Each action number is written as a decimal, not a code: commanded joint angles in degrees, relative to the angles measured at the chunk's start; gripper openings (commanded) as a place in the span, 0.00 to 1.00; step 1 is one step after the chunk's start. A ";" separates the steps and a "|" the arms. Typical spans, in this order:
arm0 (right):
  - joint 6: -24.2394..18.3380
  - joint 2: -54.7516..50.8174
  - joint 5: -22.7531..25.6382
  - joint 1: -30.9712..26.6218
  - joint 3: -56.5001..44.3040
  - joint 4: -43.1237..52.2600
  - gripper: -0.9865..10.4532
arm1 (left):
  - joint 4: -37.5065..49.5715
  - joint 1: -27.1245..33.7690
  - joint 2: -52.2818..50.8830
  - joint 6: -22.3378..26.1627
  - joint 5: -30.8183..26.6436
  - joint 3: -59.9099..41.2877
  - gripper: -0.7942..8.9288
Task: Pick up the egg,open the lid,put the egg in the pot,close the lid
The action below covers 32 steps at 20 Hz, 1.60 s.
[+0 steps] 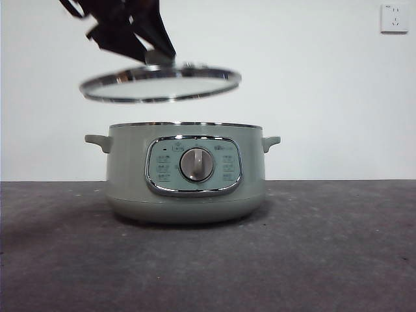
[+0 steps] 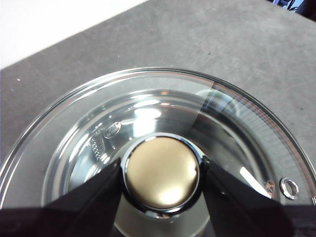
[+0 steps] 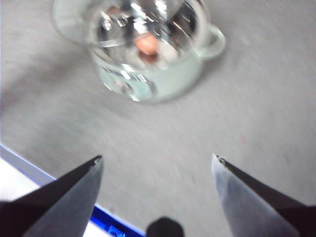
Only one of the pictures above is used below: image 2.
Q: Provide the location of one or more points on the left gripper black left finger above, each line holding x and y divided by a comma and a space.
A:
74, 212

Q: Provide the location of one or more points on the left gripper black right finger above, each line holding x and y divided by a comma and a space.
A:
247, 212

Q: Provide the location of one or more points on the glass lid with green knob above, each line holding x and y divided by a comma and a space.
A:
161, 170

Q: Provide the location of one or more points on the dark blurry equipment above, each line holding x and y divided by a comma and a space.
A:
301, 5

